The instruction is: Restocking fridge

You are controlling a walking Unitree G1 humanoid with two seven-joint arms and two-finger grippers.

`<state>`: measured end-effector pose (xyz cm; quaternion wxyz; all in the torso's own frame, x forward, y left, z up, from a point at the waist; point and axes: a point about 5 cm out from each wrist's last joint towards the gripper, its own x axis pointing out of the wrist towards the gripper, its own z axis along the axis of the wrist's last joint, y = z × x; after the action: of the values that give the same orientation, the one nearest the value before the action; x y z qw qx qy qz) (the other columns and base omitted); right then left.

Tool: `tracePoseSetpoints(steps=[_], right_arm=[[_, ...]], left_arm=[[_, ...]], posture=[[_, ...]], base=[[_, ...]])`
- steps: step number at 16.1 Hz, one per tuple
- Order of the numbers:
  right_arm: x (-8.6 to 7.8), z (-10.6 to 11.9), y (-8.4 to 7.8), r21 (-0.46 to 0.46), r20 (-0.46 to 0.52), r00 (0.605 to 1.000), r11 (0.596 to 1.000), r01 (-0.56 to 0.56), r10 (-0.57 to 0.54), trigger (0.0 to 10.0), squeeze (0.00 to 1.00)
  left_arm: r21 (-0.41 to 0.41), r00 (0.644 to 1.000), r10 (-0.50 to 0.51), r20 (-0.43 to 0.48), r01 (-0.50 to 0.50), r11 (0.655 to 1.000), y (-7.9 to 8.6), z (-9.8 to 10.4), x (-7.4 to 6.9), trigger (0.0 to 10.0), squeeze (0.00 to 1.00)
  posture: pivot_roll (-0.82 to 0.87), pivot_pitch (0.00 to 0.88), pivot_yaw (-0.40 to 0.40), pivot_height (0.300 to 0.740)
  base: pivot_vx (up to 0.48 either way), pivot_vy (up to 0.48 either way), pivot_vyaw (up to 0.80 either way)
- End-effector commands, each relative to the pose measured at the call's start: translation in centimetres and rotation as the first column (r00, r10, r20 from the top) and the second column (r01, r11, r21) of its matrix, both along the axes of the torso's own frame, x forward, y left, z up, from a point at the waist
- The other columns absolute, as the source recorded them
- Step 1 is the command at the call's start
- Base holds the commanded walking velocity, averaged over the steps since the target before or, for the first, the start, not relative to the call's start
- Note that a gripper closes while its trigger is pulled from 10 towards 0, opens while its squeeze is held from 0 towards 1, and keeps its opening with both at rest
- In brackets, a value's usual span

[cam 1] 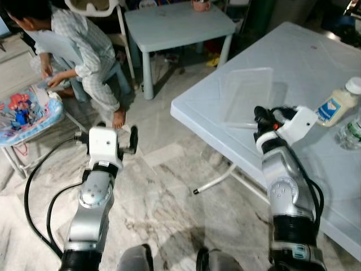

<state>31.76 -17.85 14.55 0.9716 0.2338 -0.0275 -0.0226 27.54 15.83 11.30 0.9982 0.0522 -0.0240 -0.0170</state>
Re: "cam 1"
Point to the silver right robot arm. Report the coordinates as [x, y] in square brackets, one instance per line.
[287, 195]

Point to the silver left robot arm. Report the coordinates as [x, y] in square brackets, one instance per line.
[93, 195]

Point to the clear plastic tray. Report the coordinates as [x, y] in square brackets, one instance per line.
[247, 96]

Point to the large pale blue folding table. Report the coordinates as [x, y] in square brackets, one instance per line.
[307, 62]

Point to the mayonnaise bottle white cap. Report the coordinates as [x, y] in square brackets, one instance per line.
[337, 104]

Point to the small yellow toy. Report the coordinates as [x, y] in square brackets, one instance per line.
[213, 61]

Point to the clear plastic water bottle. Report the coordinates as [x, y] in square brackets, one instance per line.
[351, 134]

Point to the dark green cylinder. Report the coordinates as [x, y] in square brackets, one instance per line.
[260, 16]

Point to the cartoon print baby bouncer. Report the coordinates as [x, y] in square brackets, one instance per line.
[28, 116]

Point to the child in checked pyjamas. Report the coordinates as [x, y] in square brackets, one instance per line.
[84, 48]

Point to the grey left robot leg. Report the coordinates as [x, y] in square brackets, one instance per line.
[135, 258]

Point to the grey robot leg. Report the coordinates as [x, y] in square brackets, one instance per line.
[220, 261]
[135, 258]

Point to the small pale blue plastic table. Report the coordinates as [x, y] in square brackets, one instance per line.
[177, 22]

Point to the small pink cup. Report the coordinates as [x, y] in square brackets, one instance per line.
[201, 5]

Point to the white chair with tan seat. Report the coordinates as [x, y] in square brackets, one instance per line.
[93, 5]

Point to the grey right robot leg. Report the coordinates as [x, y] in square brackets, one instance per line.
[220, 261]

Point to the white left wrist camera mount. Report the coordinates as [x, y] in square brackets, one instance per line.
[102, 142]

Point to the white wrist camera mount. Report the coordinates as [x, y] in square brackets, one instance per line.
[102, 142]
[296, 124]

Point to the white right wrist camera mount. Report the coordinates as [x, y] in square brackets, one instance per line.
[296, 124]

